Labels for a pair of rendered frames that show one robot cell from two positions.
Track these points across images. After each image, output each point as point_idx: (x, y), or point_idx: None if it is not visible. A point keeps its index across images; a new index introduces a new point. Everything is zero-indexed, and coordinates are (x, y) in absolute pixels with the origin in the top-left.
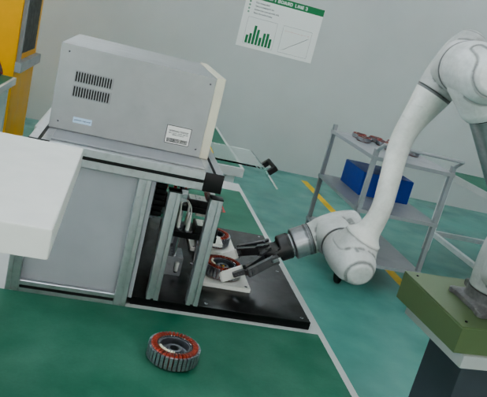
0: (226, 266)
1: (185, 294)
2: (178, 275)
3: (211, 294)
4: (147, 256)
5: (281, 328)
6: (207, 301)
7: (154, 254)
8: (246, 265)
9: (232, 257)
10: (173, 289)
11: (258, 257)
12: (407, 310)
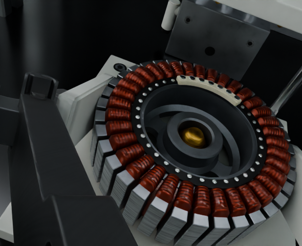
0: (180, 140)
1: (53, 17)
2: (165, 49)
3: (30, 69)
4: (269, 47)
5: None
6: None
7: (287, 62)
8: (50, 107)
9: (299, 224)
10: (84, 10)
11: (56, 172)
12: None
